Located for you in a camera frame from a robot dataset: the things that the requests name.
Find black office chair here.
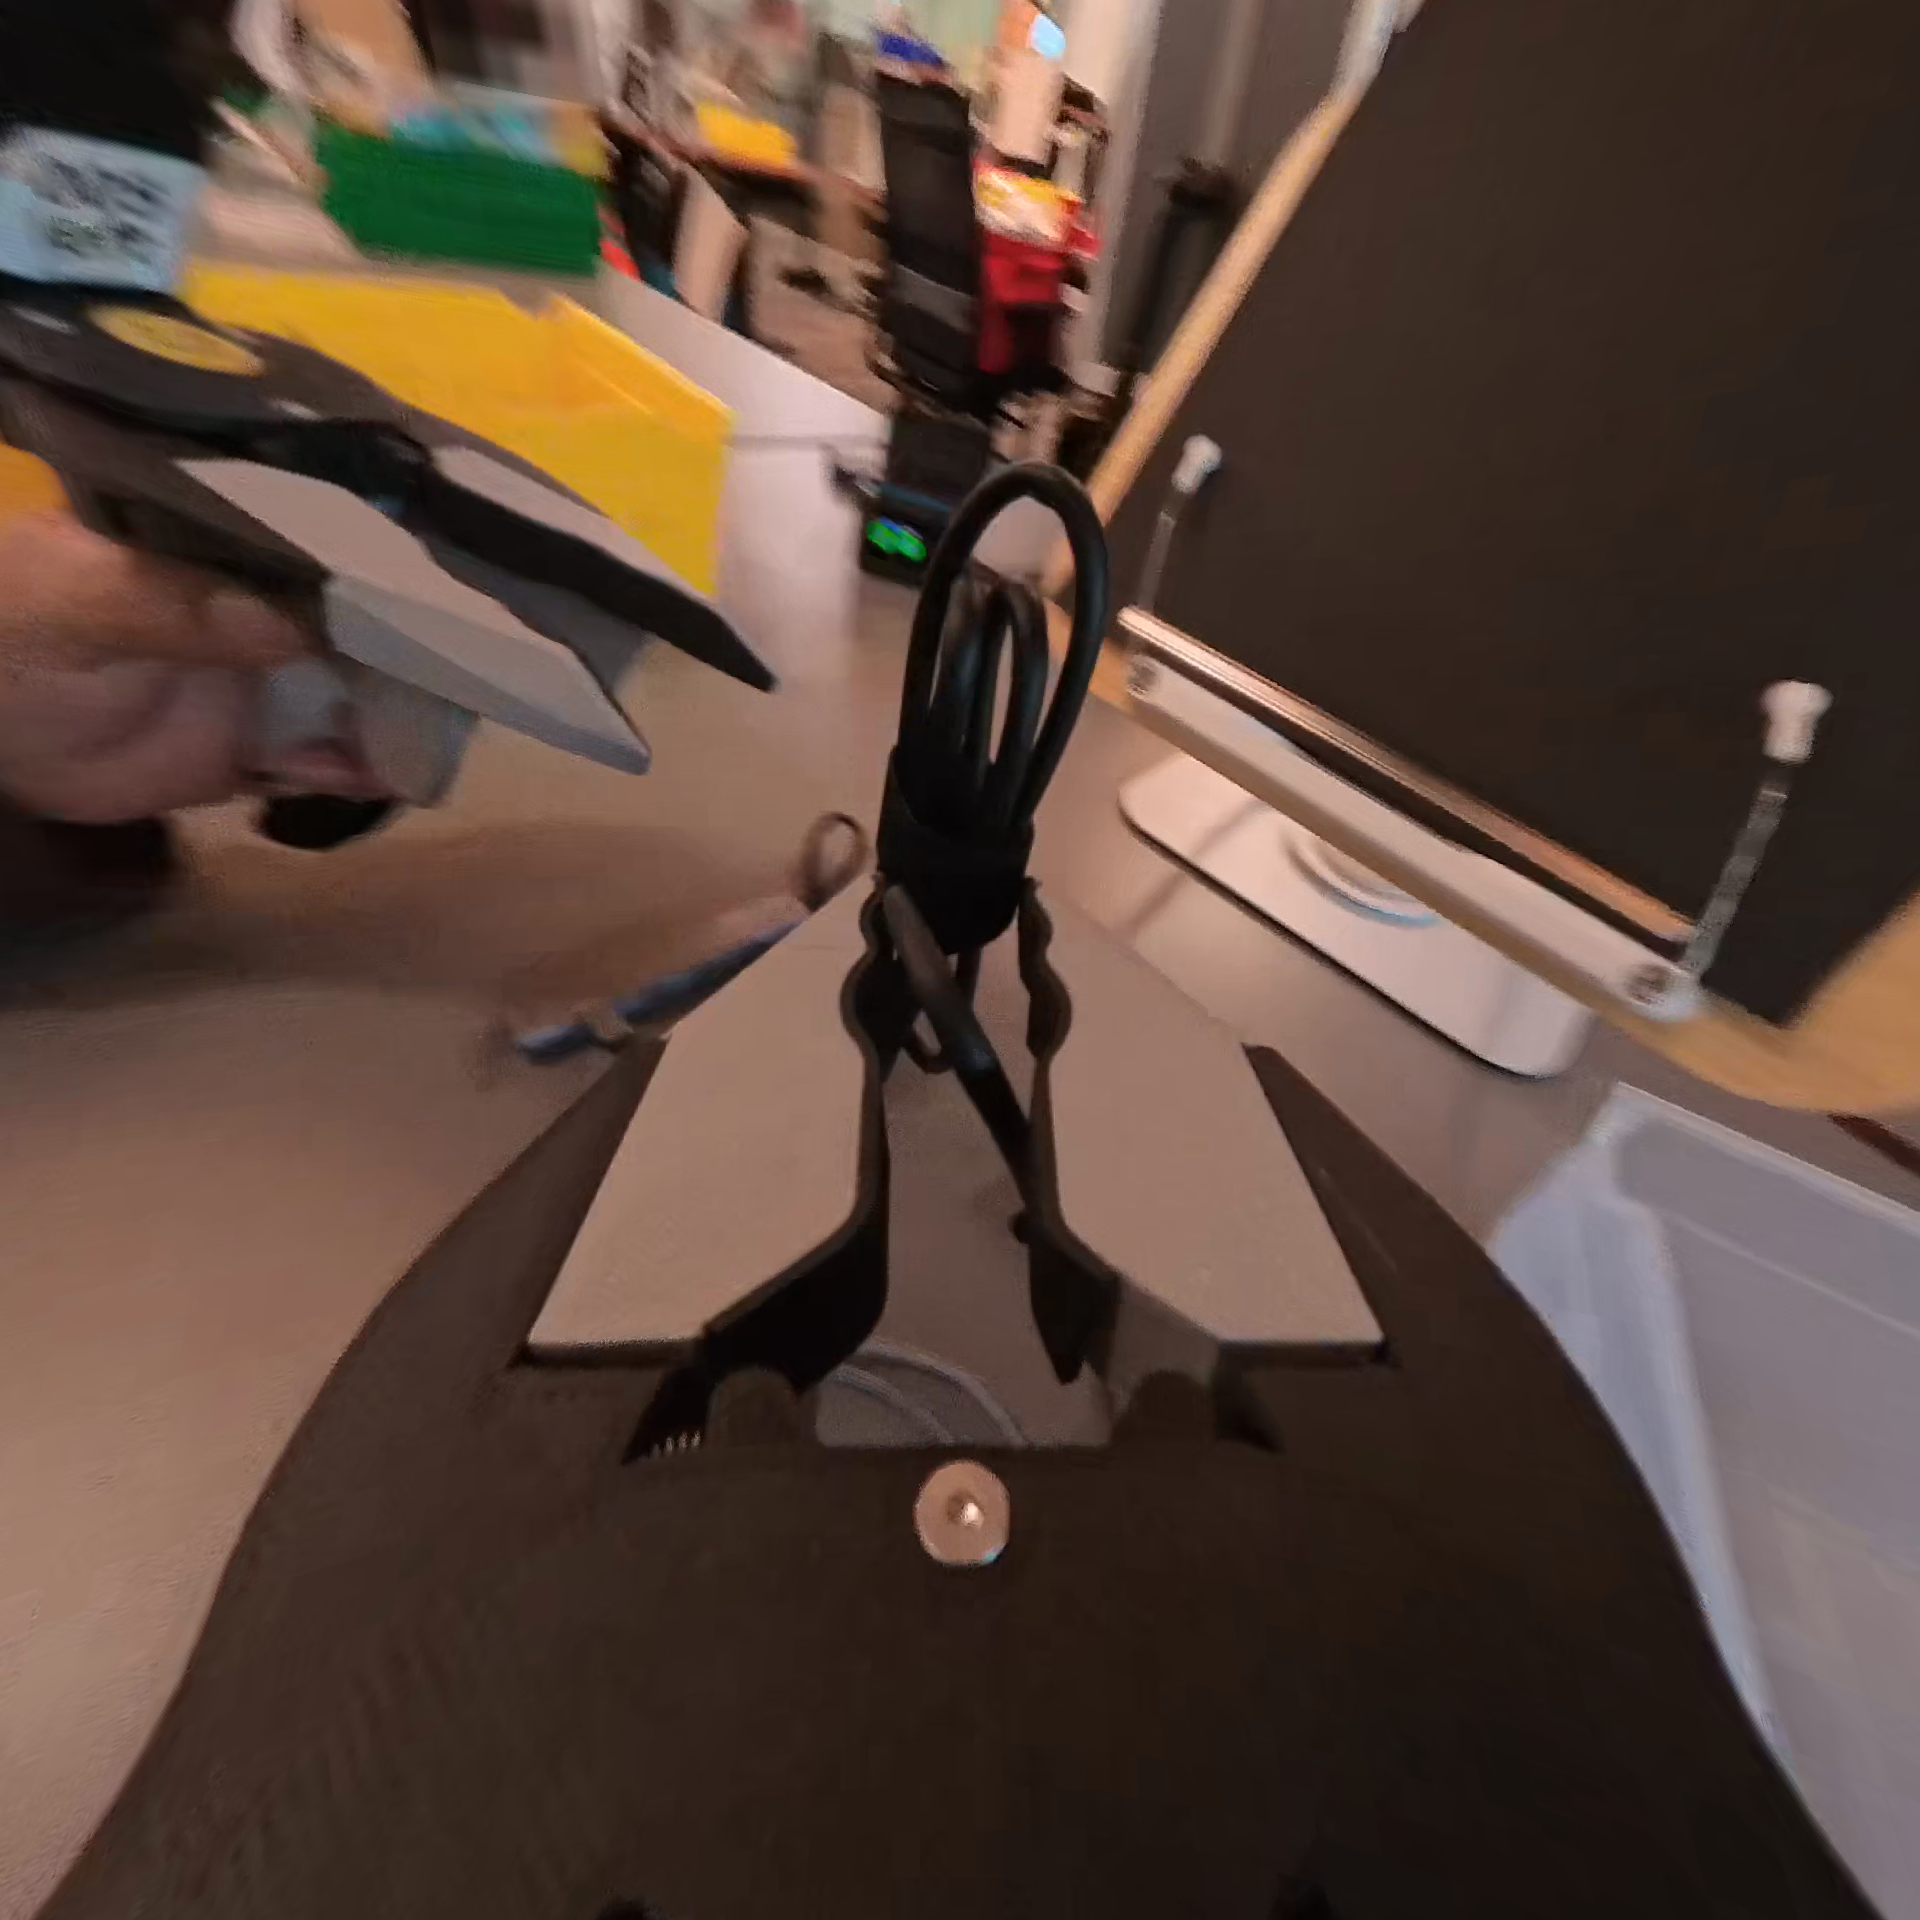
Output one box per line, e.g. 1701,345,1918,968
865,71,999,506

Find black panel with wooden edge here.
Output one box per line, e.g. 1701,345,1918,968
1049,0,1920,1113

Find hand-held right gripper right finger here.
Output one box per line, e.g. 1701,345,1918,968
1017,883,1384,1385

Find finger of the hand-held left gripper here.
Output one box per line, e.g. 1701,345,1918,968
176,455,656,780
403,449,779,697

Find clear plastic bin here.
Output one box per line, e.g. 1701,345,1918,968
1493,1084,1920,1920

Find black usb-c cable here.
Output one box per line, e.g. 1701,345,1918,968
872,460,1116,1202

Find person's left hand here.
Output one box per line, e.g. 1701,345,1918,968
0,503,324,827

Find green plastic crate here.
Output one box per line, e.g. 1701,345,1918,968
315,119,606,281

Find grey usb hub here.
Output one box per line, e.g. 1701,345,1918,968
510,920,804,1058

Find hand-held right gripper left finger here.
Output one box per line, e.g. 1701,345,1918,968
526,892,905,1394

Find yellow plastic bin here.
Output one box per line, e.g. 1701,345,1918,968
0,264,736,602

